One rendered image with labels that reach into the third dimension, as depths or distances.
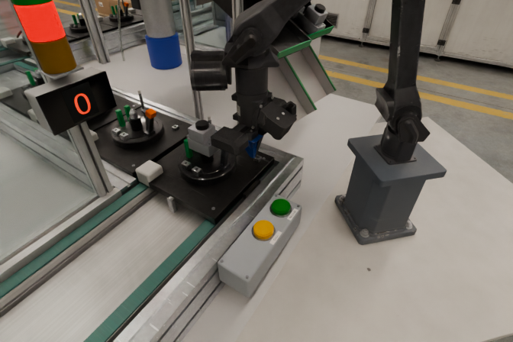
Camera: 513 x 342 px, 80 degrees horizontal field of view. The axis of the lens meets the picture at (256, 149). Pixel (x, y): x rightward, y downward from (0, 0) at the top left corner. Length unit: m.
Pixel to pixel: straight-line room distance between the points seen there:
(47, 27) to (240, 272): 0.49
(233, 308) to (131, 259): 0.22
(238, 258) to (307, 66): 0.67
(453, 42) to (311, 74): 3.68
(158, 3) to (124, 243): 1.10
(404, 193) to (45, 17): 0.70
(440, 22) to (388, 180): 4.02
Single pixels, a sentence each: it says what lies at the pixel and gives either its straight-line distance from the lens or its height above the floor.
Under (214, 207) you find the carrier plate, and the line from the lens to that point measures 0.66.
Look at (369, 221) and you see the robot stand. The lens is 0.75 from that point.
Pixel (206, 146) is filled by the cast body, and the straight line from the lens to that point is 0.68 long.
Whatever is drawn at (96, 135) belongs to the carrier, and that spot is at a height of 0.98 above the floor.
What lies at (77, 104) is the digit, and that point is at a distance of 0.60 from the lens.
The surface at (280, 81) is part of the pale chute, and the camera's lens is 0.91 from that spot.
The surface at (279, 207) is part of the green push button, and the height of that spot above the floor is 0.97.
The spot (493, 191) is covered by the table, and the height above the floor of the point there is 0.86.
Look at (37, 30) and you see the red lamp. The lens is 0.57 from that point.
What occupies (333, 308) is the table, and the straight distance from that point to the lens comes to 0.68.
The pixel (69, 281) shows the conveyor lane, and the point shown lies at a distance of 0.71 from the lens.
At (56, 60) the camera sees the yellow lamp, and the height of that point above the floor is 1.28.
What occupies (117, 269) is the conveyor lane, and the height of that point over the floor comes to 0.92.
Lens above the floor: 1.46
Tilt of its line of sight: 37 degrees down
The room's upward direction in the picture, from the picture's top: straight up
